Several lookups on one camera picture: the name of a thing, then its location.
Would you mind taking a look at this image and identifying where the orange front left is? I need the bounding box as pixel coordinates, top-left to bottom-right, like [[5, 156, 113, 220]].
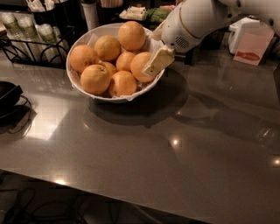
[[80, 65, 111, 95]]

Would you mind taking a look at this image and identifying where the small orange partly hidden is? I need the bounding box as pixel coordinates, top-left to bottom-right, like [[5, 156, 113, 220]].
[[101, 61, 117, 76]]

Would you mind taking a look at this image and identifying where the wrapped cup stack middle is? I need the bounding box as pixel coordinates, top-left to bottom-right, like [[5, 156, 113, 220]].
[[18, 17, 42, 62]]

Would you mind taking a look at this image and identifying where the orange right side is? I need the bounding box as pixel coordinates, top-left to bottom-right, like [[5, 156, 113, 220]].
[[130, 52, 154, 83]]

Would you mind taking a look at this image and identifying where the wrapped cup stack left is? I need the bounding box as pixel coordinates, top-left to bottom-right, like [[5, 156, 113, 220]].
[[0, 12, 28, 58]]

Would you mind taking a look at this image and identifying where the red and white card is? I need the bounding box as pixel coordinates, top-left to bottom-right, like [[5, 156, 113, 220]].
[[234, 31, 274, 66]]

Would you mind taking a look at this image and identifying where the orange top of pile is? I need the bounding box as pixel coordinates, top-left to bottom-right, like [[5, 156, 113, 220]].
[[118, 21, 146, 51]]

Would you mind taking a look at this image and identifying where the orange upper middle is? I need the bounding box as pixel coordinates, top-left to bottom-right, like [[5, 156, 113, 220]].
[[94, 35, 122, 61]]

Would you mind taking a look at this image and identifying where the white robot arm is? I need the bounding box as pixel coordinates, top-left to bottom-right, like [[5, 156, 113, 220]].
[[143, 0, 280, 77]]

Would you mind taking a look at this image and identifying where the white packet pile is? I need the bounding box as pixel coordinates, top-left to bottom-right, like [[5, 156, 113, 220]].
[[119, 6, 147, 21]]

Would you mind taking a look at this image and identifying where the orange front middle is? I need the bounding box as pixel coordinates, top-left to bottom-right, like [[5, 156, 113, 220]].
[[108, 71, 137, 97]]

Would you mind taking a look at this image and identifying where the black wire cup rack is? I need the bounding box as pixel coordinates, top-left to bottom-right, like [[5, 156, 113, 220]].
[[0, 26, 75, 69]]

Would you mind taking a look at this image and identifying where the wrapped cup stack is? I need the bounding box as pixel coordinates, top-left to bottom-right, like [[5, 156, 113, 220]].
[[0, 12, 28, 58], [18, 17, 42, 62], [36, 24, 68, 65]]

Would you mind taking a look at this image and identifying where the white bowl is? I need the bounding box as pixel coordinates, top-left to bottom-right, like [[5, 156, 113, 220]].
[[66, 23, 165, 103]]

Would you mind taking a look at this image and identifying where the orange centre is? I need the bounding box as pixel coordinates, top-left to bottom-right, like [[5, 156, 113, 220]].
[[115, 52, 136, 72]]

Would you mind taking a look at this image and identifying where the green packet pile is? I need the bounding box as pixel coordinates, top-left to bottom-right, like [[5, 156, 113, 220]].
[[145, 8, 170, 23]]

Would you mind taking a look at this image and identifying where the black bowl on stand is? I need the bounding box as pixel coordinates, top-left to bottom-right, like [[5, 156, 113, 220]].
[[0, 81, 32, 134]]

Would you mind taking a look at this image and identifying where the orange far left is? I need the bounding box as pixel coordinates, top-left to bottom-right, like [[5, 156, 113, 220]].
[[68, 45, 99, 74]]

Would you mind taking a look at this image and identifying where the white cylinder dispenser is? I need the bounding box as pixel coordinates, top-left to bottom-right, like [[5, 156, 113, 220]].
[[81, 0, 99, 31]]

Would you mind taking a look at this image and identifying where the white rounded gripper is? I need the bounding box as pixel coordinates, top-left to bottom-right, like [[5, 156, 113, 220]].
[[142, 0, 230, 77]]

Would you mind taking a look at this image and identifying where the white appliance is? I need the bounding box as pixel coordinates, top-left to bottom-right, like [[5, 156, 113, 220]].
[[228, 17, 260, 54]]

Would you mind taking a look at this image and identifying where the wrapped cup stack right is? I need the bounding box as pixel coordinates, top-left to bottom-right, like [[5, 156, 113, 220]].
[[36, 24, 68, 65]]

